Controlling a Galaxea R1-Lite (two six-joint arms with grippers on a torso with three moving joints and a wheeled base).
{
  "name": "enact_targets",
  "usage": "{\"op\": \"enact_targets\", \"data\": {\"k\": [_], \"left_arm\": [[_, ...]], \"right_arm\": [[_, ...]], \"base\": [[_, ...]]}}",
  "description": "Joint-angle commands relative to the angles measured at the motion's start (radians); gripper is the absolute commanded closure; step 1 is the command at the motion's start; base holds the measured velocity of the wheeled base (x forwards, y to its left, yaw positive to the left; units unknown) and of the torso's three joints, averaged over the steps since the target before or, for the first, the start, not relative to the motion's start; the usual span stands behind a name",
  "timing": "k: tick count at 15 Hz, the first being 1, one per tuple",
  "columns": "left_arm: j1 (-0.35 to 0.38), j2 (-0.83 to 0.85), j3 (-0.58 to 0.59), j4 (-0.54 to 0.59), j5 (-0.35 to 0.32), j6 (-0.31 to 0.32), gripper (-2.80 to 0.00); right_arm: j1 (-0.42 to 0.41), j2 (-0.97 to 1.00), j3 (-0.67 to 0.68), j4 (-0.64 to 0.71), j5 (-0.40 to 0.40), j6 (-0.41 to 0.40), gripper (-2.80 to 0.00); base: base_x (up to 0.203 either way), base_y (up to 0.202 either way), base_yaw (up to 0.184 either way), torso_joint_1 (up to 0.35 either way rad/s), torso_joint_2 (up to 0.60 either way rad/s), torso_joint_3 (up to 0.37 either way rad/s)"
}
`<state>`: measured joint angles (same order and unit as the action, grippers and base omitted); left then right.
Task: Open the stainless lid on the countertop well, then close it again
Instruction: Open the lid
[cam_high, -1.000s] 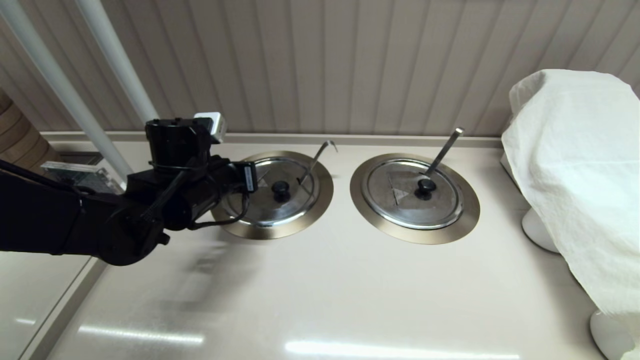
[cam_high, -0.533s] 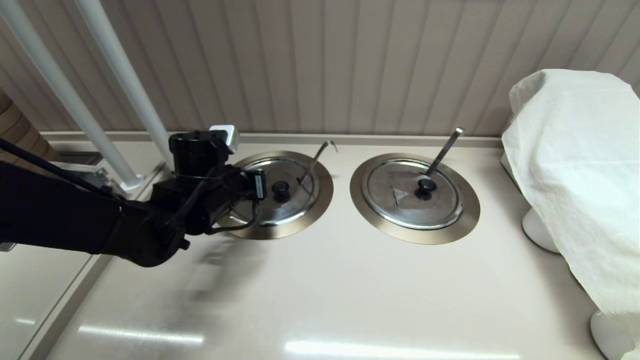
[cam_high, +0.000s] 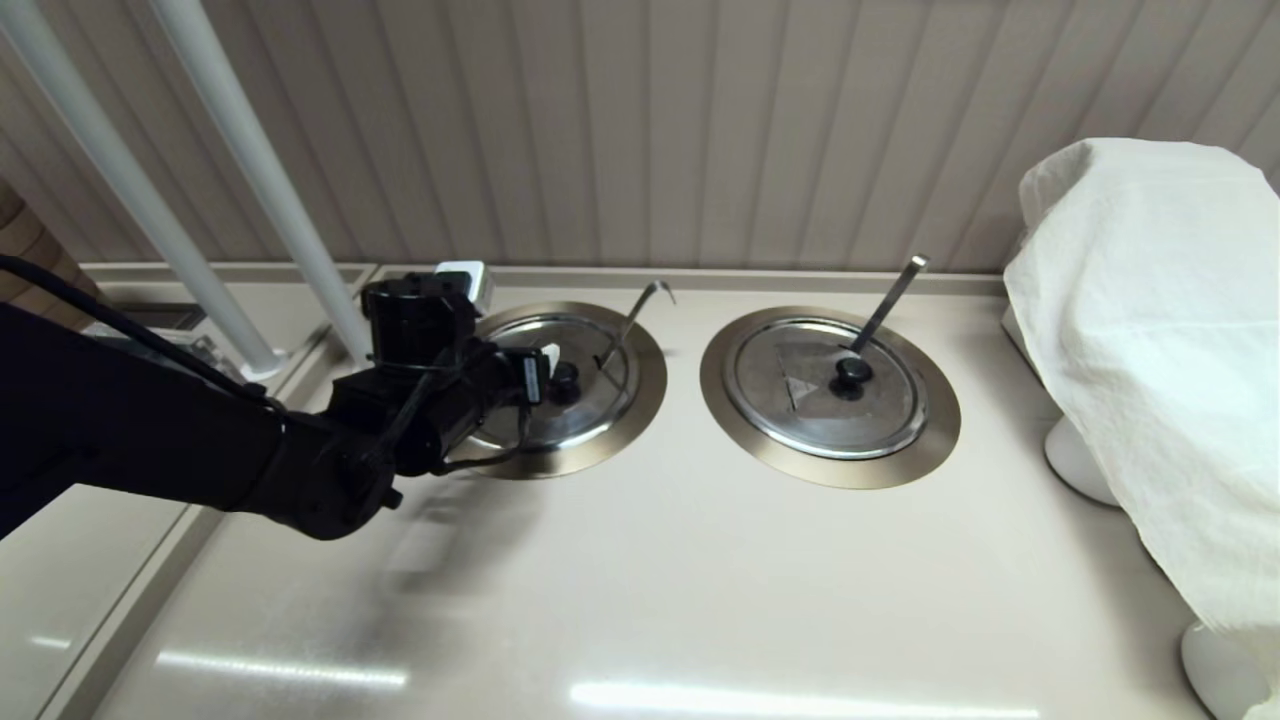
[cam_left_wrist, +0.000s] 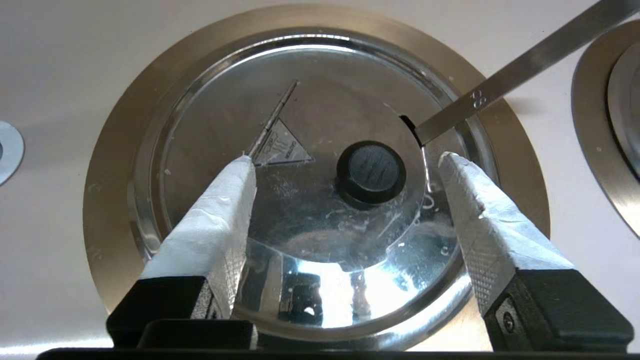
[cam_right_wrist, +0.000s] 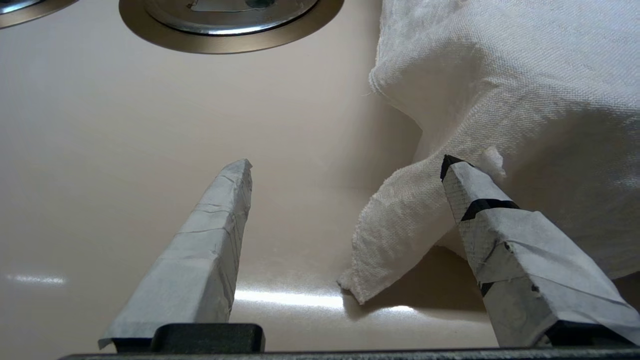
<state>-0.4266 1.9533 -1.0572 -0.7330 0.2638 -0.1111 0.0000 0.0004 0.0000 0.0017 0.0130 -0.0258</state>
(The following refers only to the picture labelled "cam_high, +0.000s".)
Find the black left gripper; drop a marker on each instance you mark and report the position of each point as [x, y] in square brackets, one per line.
[450, 400]

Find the steel lid with black knob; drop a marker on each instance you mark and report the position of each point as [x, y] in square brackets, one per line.
[800, 420]
[590, 420]

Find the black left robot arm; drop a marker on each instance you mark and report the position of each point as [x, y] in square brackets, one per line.
[150, 430]

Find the thick white support pole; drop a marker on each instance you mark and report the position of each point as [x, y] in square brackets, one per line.
[268, 180]

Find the thin grey-white support pole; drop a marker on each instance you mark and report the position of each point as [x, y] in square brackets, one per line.
[135, 180]

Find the stacked bamboo steamer baskets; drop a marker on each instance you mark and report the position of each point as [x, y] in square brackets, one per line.
[30, 240]

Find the white rounded appliance foot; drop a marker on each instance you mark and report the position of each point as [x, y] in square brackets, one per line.
[1220, 672]
[1075, 465]

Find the white cloth covered appliance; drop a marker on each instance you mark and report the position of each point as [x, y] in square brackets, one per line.
[1150, 350]

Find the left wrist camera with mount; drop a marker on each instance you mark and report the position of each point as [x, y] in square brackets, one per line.
[415, 315]

